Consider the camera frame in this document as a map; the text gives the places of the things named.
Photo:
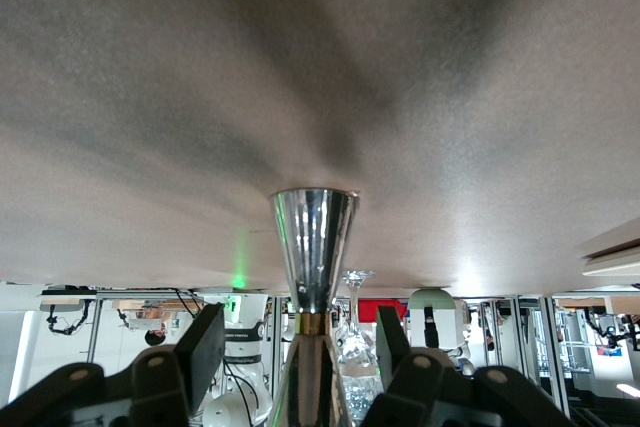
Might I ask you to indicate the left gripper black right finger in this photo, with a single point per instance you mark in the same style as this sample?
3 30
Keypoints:
395 372

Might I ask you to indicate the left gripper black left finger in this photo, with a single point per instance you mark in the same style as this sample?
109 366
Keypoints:
202 352

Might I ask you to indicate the silver metal jigger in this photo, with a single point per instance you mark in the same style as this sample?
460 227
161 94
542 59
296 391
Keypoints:
312 237

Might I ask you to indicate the clear wine glass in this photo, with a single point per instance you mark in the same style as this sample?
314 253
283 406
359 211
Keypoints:
356 342

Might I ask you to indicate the red background box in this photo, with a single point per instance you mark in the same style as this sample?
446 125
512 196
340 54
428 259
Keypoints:
385 311

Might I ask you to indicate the pale green bowl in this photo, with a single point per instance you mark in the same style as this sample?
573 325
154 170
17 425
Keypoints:
431 298

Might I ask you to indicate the cream rabbit print tray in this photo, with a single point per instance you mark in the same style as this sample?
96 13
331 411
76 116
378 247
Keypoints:
620 263

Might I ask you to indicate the silver background frame rack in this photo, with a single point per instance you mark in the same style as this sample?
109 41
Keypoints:
549 347

